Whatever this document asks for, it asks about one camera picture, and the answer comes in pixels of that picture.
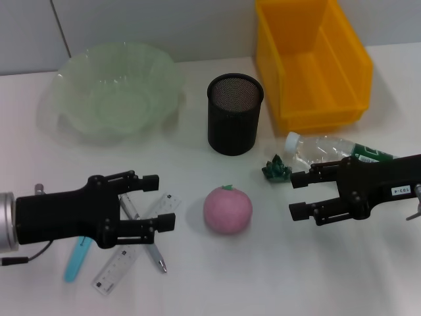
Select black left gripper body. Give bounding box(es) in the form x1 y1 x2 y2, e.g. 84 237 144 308
15 176 121 250

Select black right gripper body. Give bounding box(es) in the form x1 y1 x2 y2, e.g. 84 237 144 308
337 154 421 220

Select clear green-label water bottle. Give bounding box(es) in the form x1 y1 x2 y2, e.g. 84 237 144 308
284 131 401 175

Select pink peach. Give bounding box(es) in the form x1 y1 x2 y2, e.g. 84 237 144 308
203 184 253 235

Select grey white pen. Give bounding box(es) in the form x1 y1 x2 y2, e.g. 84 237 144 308
118 193 168 273

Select blue scissors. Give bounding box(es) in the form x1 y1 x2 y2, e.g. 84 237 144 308
63 235 93 283

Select transparent plastic ruler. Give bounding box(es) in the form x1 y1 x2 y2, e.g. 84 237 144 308
91 190 183 288

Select black mesh pen holder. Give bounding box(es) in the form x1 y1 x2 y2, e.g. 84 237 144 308
207 72 264 156

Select green glass fruit bowl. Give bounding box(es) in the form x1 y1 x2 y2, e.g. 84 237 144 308
37 43 187 145

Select yellow plastic bin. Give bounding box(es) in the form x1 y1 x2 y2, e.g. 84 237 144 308
255 0 374 134

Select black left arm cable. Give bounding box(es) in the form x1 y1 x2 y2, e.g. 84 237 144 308
0 242 55 267

